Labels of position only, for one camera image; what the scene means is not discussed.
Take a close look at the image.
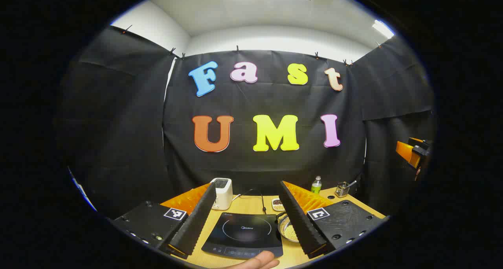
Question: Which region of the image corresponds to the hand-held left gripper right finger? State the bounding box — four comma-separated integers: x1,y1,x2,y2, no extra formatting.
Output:
278,180,389,259

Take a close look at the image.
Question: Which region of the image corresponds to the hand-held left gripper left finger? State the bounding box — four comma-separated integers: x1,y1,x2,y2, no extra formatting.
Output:
112,182,217,260

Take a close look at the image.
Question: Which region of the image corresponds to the stainless steel pot black handle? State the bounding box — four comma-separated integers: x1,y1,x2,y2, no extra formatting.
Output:
277,215,300,243

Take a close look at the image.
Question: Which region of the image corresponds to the black induction cooktop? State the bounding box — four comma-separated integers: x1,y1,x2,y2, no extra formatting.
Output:
201,212,284,260

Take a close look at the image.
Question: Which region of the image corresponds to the pile of yellow soybeans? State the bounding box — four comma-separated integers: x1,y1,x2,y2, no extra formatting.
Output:
283,222,299,242

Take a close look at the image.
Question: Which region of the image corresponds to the white toaster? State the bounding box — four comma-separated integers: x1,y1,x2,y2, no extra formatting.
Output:
210,178,233,210

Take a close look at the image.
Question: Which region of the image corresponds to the black backdrop cloth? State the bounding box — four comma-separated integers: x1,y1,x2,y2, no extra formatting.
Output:
55,25,437,222

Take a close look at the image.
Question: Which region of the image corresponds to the small ceiling light panel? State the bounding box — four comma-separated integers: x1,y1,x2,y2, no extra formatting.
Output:
371,20,395,39

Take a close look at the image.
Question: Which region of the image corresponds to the black power cable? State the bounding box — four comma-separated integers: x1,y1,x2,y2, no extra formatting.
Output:
240,188,268,215

